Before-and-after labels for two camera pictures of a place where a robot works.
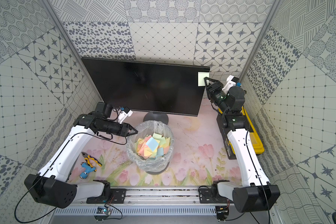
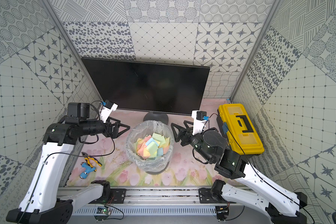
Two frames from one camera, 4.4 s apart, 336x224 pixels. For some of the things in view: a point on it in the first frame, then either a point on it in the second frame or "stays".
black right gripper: (213, 88) -> (189, 135)
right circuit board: (222, 212) stays
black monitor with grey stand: (158, 88) stays
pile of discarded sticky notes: (152, 147) stays
